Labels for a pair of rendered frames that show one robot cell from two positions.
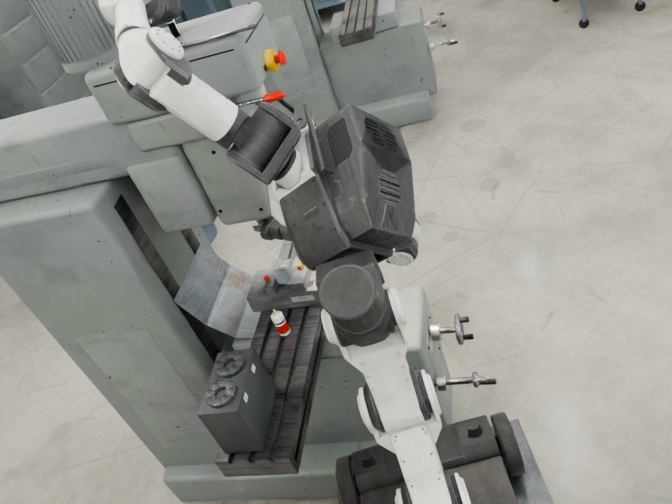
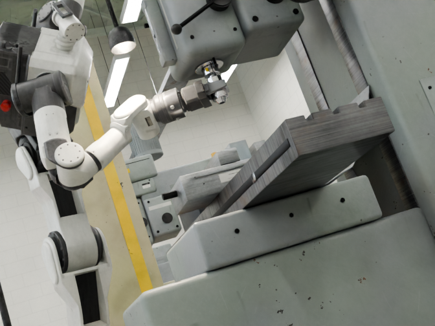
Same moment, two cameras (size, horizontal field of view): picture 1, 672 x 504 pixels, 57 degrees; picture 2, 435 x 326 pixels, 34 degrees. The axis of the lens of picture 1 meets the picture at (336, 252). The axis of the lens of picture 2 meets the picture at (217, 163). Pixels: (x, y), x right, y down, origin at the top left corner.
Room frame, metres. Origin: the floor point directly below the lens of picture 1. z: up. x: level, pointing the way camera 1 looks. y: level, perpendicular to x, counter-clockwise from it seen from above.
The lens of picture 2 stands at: (3.15, -1.16, 0.55)
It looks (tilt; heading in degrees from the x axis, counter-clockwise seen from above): 14 degrees up; 138
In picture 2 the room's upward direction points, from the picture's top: 19 degrees counter-clockwise
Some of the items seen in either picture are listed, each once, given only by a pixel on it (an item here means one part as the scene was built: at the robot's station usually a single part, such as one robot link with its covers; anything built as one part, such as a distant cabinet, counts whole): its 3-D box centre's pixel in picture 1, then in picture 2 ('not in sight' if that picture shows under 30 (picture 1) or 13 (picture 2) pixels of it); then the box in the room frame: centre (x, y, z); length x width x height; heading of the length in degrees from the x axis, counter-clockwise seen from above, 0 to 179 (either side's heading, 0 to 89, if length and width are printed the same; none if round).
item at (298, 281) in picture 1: (300, 273); (221, 164); (1.72, 0.14, 1.02); 0.15 x 0.06 x 0.04; 158
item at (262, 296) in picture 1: (297, 281); (234, 174); (1.73, 0.16, 0.99); 0.35 x 0.15 x 0.11; 68
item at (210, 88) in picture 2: not in sight; (215, 85); (1.78, 0.16, 1.24); 0.06 x 0.02 x 0.03; 44
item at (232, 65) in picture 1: (184, 64); not in sight; (1.76, 0.20, 1.81); 0.47 x 0.26 x 0.16; 69
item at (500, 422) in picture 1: (507, 443); not in sight; (1.15, -0.29, 0.50); 0.20 x 0.05 x 0.20; 173
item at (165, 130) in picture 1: (196, 107); not in sight; (1.77, 0.22, 1.68); 0.34 x 0.24 x 0.10; 69
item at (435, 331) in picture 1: (449, 330); not in sight; (1.58, -0.28, 0.63); 0.16 x 0.12 x 0.12; 69
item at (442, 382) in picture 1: (464, 380); not in sight; (1.43, -0.26, 0.51); 0.22 x 0.06 x 0.06; 69
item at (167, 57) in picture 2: not in sight; (158, 31); (1.72, 0.08, 1.45); 0.04 x 0.04 x 0.21; 69
